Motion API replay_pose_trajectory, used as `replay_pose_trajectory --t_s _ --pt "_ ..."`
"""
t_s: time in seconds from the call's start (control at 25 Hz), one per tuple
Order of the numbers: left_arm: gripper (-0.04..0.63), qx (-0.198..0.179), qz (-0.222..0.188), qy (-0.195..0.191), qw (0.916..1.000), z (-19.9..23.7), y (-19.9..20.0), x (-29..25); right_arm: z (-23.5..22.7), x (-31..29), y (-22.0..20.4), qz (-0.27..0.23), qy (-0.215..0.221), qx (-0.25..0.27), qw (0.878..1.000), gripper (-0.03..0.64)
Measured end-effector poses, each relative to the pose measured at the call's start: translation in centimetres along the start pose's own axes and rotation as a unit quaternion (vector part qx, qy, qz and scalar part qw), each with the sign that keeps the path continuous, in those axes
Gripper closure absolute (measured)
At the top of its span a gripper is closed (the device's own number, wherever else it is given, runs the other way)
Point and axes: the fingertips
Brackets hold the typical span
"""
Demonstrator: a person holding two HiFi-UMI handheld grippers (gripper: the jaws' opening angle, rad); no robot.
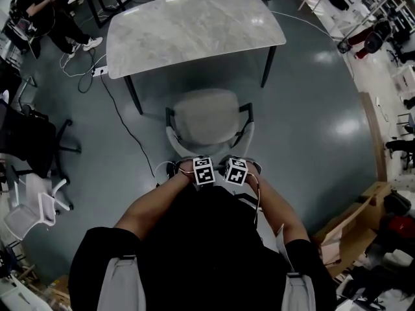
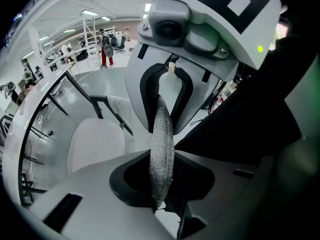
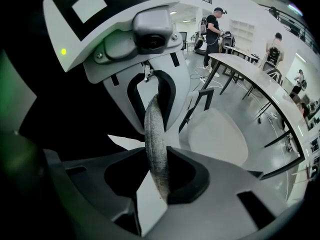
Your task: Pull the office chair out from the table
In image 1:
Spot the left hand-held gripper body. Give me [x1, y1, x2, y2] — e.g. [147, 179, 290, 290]
[176, 156, 217, 186]

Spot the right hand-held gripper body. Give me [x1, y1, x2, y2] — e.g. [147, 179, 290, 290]
[223, 157, 262, 186]

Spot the grey upholstered chair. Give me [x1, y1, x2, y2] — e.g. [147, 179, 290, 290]
[165, 88, 263, 178]

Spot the person's left forearm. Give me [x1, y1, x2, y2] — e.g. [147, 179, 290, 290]
[113, 172, 197, 239]

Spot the person's right forearm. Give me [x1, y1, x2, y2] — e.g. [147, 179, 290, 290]
[246, 172, 311, 246]

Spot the black office chair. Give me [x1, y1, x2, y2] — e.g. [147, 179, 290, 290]
[0, 104, 82, 187]

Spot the white mesh chair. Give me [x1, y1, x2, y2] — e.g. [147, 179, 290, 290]
[3, 176, 74, 241]

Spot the black flat waist device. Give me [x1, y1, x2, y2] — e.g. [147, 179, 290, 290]
[233, 191, 257, 207]

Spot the person's black top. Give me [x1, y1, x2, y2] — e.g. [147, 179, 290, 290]
[67, 183, 338, 311]

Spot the brown cardboard box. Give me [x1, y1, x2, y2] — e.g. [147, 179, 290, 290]
[313, 181, 392, 278]

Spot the grey marble table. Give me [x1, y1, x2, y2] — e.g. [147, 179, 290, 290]
[106, 0, 287, 116]

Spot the black bag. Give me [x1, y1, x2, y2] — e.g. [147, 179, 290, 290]
[384, 189, 412, 216]

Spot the red bag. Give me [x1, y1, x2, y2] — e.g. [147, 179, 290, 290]
[387, 215, 415, 239]

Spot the white shelving rack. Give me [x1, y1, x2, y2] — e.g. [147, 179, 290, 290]
[288, 0, 399, 41]

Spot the thin gripper cable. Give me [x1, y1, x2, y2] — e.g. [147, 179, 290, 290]
[154, 160, 195, 187]
[248, 172, 264, 226]

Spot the black floor cable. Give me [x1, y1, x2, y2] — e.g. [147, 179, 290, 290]
[77, 49, 160, 187]

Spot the grey backpack strap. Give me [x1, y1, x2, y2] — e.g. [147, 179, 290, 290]
[275, 224, 317, 311]
[105, 254, 147, 311]

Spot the white floor cable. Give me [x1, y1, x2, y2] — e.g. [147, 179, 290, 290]
[270, 10, 338, 41]

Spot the white power strip with cable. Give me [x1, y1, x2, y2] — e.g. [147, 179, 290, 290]
[60, 49, 108, 77]

